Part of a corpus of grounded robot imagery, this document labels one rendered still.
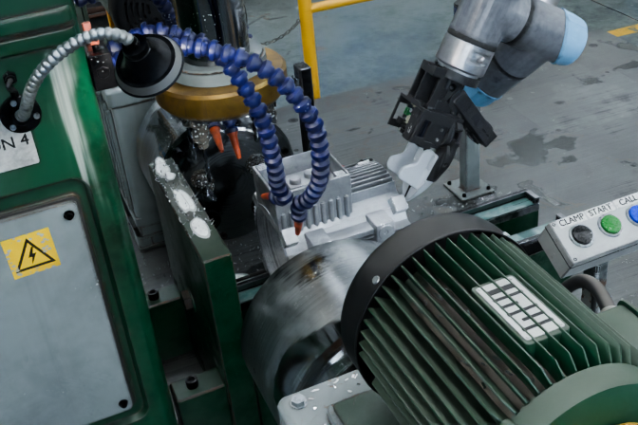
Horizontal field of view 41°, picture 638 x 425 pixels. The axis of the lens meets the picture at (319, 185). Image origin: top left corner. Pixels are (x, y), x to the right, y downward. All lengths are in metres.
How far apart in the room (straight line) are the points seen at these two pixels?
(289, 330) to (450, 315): 0.35
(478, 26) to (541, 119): 0.96
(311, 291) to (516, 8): 0.49
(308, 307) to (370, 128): 1.17
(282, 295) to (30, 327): 0.29
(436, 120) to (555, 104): 1.03
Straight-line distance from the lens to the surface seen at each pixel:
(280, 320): 1.00
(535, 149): 2.01
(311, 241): 1.22
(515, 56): 1.28
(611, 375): 0.61
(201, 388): 1.25
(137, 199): 1.70
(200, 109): 1.08
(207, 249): 1.11
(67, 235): 0.99
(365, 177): 1.30
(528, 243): 1.47
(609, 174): 1.93
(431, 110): 1.21
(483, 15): 1.20
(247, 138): 1.44
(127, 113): 1.61
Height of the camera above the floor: 1.77
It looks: 31 degrees down
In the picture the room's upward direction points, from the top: 6 degrees counter-clockwise
